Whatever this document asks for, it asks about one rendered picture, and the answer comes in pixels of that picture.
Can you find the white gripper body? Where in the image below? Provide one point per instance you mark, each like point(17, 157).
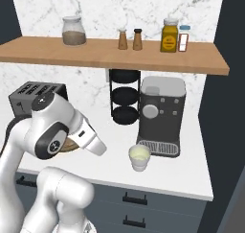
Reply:
point(96, 146)

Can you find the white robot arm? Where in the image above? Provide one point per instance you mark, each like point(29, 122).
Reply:
point(19, 166)

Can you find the brown wooden bowl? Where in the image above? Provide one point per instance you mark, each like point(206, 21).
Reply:
point(71, 146)

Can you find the glass of lemonade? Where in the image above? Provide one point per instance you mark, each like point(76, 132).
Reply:
point(139, 158)

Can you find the black three-tier stand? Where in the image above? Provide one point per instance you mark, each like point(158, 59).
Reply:
point(125, 113)

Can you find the dark grey coffee machine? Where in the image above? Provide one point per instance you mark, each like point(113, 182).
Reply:
point(162, 115)

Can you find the grey-blue drawer front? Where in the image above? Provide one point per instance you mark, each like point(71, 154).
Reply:
point(166, 224)
point(28, 189)
point(172, 201)

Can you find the dark grey toaster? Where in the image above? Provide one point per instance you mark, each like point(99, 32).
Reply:
point(28, 91)

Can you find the wooden shaker with white top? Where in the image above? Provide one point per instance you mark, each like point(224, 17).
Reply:
point(122, 41)

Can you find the wooden shaker with black top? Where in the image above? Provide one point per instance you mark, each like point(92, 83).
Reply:
point(138, 41)

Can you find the glass jar with brown contents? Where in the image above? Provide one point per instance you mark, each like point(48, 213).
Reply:
point(74, 32)

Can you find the yellow jar with white lid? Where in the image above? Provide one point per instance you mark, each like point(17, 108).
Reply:
point(169, 38)

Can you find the small red and white bottle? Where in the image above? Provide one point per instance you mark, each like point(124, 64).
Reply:
point(183, 41)

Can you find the dark blue tall cupboard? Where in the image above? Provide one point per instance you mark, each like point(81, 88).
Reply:
point(228, 99)

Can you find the wooden wall shelf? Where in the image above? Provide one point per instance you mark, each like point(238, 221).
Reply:
point(105, 56)

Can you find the dark blue wall cupboard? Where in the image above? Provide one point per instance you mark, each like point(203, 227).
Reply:
point(8, 16)

